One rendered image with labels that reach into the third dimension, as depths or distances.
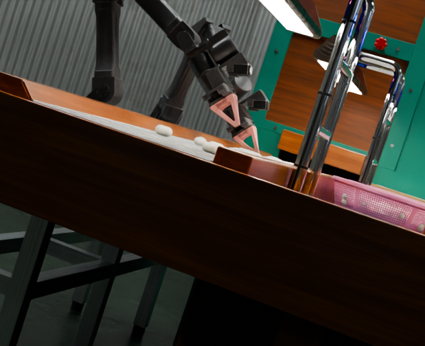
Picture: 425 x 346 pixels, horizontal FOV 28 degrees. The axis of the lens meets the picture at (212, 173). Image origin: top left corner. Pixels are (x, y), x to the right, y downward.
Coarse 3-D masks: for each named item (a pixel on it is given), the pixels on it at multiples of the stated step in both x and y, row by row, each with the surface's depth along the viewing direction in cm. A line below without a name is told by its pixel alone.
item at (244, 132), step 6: (252, 126) 243; (240, 132) 244; (246, 132) 244; (252, 132) 243; (234, 138) 244; (240, 138) 245; (252, 138) 244; (240, 144) 245; (252, 150) 244; (258, 150) 244
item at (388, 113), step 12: (348, 48) 243; (360, 60) 256; (372, 60) 241; (384, 60) 240; (384, 72) 255; (396, 72) 239; (396, 84) 238; (396, 96) 253; (384, 108) 239; (396, 108) 253; (384, 120) 239; (384, 132) 253; (372, 144) 240; (384, 144) 254; (372, 156) 239; (372, 168) 254; (360, 180) 240; (372, 180) 254
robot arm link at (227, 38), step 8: (184, 32) 214; (224, 32) 214; (176, 40) 215; (184, 40) 214; (192, 40) 214; (208, 40) 215; (216, 40) 215; (224, 40) 214; (232, 40) 216; (184, 48) 214; (192, 48) 214; (200, 48) 217; (216, 48) 214; (224, 48) 213; (232, 48) 213; (192, 56) 220; (216, 56) 214; (224, 56) 214; (232, 56) 215
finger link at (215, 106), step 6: (222, 96) 213; (228, 96) 212; (234, 96) 213; (210, 102) 216; (216, 102) 213; (222, 102) 214; (228, 102) 213; (234, 102) 213; (216, 108) 214; (234, 108) 213; (222, 114) 214; (234, 114) 213; (228, 120) 214; (234, 126) 214
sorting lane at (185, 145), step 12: (60, 108) 134; (96, 120) 134; (108, 120) 156; (132, 132) 132; (144, 132) 152; (156, 132) 178; (168, 144) 133; (180, 144) 152; (192, 144) 180; (204, 156) 133
